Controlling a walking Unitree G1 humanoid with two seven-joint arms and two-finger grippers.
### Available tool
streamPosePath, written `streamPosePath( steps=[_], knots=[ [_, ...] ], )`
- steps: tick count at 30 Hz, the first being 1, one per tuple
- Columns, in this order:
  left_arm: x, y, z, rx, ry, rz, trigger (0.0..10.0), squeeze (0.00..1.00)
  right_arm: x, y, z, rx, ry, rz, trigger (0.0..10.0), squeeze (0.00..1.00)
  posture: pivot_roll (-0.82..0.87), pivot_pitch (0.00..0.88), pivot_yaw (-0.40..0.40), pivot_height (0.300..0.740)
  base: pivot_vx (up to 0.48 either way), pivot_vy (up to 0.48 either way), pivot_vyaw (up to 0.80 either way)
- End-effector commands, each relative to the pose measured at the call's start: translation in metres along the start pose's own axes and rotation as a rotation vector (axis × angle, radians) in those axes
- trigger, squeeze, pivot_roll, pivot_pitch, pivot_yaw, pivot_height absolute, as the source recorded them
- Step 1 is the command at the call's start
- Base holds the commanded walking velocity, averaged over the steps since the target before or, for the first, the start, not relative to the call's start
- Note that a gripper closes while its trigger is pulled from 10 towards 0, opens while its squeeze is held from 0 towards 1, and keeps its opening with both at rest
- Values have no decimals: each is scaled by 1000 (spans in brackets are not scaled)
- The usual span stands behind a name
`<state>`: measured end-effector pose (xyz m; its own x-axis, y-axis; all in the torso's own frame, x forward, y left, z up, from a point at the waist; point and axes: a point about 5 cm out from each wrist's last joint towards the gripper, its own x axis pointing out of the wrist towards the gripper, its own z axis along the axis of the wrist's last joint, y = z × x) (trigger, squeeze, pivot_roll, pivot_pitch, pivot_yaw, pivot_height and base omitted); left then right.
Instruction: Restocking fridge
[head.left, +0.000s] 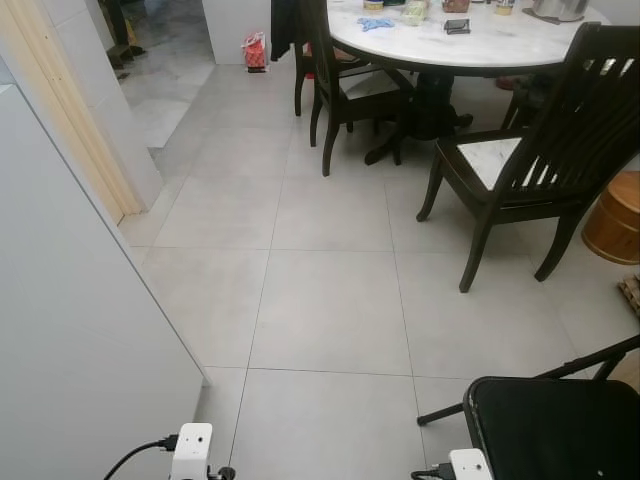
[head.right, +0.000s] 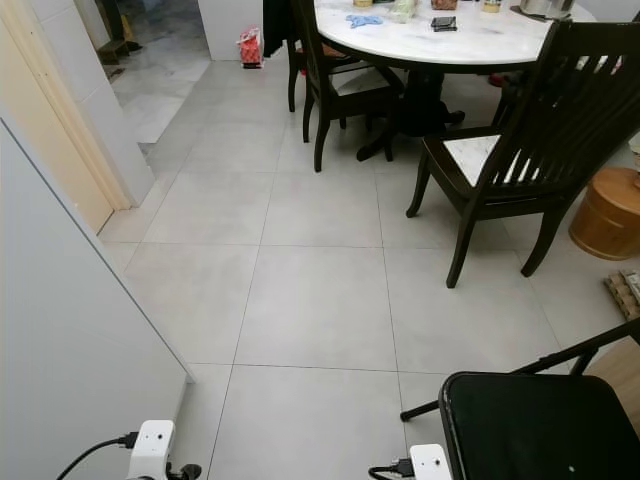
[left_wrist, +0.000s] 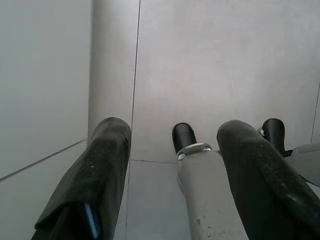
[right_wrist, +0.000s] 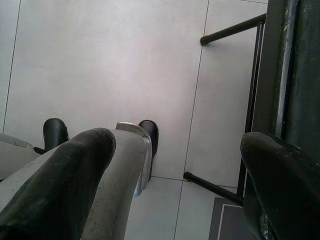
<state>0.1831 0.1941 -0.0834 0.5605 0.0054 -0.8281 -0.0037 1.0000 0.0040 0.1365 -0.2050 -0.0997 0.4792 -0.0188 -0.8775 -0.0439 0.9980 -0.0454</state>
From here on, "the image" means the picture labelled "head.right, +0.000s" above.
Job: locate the red plastic bag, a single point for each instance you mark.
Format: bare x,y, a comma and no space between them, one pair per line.
250,48

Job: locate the dark wooden chair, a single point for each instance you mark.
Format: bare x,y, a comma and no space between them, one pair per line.
315,60

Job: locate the dark wooden furniture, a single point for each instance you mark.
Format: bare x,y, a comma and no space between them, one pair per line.
115,30

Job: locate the dark jacket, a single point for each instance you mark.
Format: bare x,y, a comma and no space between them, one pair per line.
275,25

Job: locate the woven straw mat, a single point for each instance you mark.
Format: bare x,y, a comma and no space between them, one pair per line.
625,295

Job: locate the blue cloth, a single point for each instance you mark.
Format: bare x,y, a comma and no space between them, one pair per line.
364,20

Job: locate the round orange wooden stool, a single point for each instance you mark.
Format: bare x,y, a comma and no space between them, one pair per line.
605,215

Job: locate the round white marble table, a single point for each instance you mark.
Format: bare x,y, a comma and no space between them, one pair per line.
440,50

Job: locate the pale green cup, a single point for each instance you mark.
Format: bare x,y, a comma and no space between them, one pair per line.
403,10

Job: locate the black phone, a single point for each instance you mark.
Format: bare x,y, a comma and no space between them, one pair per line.
443,23

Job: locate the dark wooden chair marble seat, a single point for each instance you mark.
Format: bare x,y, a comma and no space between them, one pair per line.
580,100

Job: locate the yellow lidded jar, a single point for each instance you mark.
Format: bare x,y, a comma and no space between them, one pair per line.
491,5

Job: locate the silver metal pot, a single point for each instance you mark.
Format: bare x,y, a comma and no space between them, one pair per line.
545,7

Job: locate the beige door frame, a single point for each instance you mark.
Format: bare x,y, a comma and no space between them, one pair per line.
60,130

